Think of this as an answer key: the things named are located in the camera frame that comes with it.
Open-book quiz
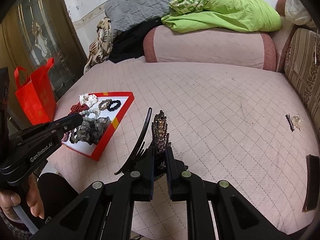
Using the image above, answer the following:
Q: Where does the black garment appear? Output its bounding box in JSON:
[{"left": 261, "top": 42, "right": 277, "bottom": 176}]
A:
[{"left": 108, "top": 17, "right": 163, "bottom": 63}]

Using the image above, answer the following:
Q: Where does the black hair tie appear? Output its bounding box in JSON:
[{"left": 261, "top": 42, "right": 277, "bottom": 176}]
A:
[{"left": 107, "top": 100, "right": 122, "bottom": 112}]

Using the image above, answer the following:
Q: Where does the person's left forearm sleeve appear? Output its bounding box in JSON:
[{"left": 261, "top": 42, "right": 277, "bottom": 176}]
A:
[{"left": 1, "top": 210, "right": 32, "bottom": 239}]

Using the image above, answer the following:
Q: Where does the wooden glass door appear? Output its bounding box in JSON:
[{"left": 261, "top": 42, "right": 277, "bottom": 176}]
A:
[{"left": 1, "top": 0, "right": 87, "bottom": 127}]

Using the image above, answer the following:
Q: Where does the pink bolster pillow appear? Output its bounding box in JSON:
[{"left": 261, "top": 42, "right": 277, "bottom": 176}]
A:
[{"left": 143, "top": 25, "right": 277, "bottom": 72}]

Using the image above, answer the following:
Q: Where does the grey quilted pillow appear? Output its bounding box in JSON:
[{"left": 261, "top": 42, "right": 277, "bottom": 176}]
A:
[{"left": 105, "top": 0, "right": 171, "bottom": 36}]

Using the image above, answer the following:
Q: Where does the black rhinestone hair claw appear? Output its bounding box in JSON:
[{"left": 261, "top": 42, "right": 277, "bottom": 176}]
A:
[{"left": 114, "top": 107, "right": 170, "bottom": 180}]

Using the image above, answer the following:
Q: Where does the green blanket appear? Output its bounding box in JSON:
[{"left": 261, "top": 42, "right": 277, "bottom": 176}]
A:
[{"left": 161, "top": 0, "right": 282, "bottom": 33}]

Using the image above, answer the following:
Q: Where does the white pearl bracelet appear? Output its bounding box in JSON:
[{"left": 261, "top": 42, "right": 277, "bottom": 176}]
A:
[{"left": 79, "top": 108, "right": 102, "bottom": 120}]

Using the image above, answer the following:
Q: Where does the red white plaid scrunchie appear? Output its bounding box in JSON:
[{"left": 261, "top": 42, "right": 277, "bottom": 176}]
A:
[{"left": 61, "top": 132, "right": 70, "bottom": 142}]

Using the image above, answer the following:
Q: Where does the red dotted scrunchie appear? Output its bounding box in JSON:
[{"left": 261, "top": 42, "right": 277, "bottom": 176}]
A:
[{"left": 69, "top": 103, "right": 89, "bottom": 115}]

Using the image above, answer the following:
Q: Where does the white plastic bag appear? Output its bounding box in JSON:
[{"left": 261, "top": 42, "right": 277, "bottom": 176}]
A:
[{"left": 285, "top": 0, "right": 317, "bottom": 29}]

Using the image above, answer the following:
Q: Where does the grey organza scrunchie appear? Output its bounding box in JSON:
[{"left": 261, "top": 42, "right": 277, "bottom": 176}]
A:
[{"left": 69, "top": 117, "right": 111, "bottom": 145}]

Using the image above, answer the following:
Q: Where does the gold beaded bracelet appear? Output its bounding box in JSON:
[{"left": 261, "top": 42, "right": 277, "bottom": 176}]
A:
[{"left": 98, "top": 99, "right": 113, "bottom": 111}]

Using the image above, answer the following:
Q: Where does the red gift bag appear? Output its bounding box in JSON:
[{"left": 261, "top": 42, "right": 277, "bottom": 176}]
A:
[{"left": 14, "top": 57, "right": 56, "bottom": 125}]

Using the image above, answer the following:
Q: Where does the pink quilted bedspread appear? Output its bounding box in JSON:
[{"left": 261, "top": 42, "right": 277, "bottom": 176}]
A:
[{"left": 49, "top": 58, "right": 319, "bottom": 234}]

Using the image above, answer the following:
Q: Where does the dark brown phone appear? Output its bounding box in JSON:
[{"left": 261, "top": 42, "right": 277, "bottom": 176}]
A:
[{"left": 303, "top": 155, "right": 319, "bottom": 212}]

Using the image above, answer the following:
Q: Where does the leopard print cloth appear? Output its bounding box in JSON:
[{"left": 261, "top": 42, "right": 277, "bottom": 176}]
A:
[{"left": 84, "top": 17, "right": 113, "bottom": 74}]

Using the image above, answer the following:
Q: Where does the striped brown cushion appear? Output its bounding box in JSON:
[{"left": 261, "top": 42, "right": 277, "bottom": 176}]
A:
[{"left": 277, "top": 27, "right": 319, "bottom": 134}]

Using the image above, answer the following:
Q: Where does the red box lid tray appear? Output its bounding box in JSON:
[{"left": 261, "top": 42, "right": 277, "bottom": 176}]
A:
[{"left": 62, "top": 92, "right": 134, "bottom": 161}]

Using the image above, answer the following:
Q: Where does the small hair clip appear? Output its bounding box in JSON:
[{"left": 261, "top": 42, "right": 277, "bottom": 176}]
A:
[{"left": 285, "top": 114, "right": 303, "bottom": 132}]

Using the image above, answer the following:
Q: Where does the person's left hand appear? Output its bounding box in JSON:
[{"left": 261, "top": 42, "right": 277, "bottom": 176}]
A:
[{"left": 0, "top": 174, "right": 45, "bottom": 221}]

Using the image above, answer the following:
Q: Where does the white floral scrunchie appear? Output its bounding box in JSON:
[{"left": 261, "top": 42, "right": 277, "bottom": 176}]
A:
[{"left": 79, "top": 93, "right": 98, "bottom": 108}]

